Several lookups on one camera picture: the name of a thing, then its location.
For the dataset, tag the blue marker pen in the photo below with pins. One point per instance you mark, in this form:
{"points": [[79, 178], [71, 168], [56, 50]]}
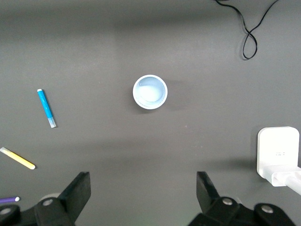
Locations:
{"points": [[45, 106]]}

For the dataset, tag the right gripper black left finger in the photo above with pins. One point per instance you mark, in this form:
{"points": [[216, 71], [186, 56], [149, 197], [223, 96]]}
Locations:
{"points": [[70, 200]]}

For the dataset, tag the white desk lamp stand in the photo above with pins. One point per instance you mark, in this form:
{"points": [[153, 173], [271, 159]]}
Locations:
{"points": [[277, 141]]}

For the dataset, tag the yellow marker pen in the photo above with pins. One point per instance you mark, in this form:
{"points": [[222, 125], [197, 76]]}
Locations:
{"points": [[18, 159]]}

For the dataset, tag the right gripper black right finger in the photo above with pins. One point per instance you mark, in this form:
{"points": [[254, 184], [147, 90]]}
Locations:
{"points": [[211, 207]]}

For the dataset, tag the translucent blue plastic cup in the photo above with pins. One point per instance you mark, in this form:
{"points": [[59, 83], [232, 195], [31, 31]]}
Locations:
{"points": [[150, 92]]}

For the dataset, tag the purple marker pen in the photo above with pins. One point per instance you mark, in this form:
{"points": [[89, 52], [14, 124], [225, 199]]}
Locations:
{"points": [[8, 200]]}

